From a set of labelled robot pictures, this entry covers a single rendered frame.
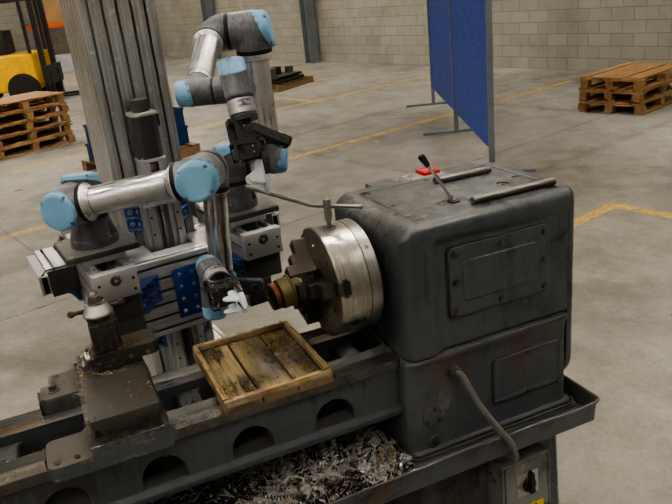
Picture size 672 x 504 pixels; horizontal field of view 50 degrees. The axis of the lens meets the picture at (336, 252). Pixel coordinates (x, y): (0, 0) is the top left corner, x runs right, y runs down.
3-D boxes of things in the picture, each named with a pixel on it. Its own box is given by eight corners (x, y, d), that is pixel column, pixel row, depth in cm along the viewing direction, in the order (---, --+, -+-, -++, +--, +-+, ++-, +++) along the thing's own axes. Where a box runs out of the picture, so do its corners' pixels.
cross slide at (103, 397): (134, 347, 210) (131, 333, 208) (162, 418, 173) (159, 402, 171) (75, 363, 204) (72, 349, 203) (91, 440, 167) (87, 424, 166)
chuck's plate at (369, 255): (339, 297, 226) (332, 204, 213) (386, 343, 200) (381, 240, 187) (329, 299, 225) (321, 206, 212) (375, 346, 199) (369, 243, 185)
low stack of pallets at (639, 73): (624, 94, 981) (626, 61, 965) (688, 97, 919) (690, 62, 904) (575, 111, 906) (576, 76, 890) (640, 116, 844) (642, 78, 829)
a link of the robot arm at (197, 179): (65, 221, 222) (232, 185, 213) (43, 237, 208) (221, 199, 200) (51, 184, 217) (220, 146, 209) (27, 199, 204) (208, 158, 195)
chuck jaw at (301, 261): (322, 272, 206) (309, 236, 210) (326, 266, 202) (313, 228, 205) (287, 281, 203) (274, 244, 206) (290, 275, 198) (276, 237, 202)
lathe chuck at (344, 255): (329, 299, 225) (321, 206, 212) (375, 346, 199) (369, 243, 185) (303, 307, 222) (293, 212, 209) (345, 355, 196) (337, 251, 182)
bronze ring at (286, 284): (290, 266, 202) (260, 277, 199) (303, 277, 194) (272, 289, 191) (296, 295, 206) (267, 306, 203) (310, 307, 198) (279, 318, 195)
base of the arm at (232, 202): (208, 206, 255) (204, 179, 251) (247, 196, 262) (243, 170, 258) (225, 215, 243) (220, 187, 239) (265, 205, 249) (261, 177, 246)
